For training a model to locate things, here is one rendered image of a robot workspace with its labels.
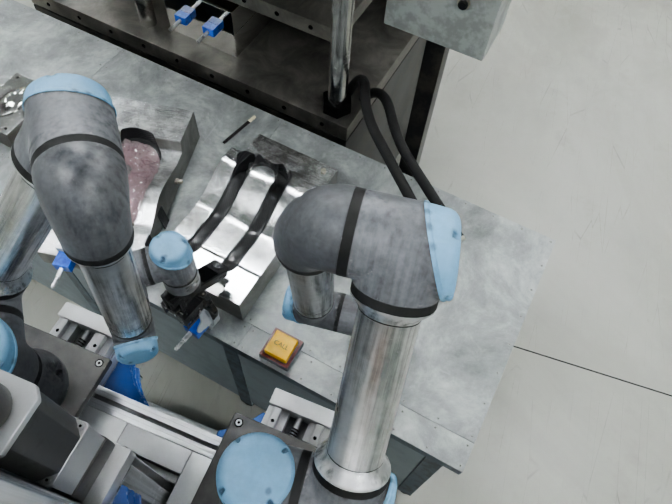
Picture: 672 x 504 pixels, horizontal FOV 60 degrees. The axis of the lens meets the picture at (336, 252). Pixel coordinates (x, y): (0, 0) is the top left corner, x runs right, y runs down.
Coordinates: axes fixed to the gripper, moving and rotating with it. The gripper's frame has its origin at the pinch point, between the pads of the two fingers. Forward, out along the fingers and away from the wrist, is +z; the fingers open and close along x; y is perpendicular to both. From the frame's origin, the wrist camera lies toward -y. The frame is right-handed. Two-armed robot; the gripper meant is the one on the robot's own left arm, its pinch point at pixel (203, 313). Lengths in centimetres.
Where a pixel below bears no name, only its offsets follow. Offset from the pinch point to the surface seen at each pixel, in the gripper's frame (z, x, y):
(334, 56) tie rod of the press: -17, -15, -77
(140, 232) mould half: -1.0, -27.8, -7.8
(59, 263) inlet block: -2.3, -36.7, 10.8
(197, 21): -2, -69, -78
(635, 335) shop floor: 85, 113, -115
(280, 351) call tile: 0.9, 20.8, -3.2
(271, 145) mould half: -1, -18, -51
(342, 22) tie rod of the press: -29, -14, -78
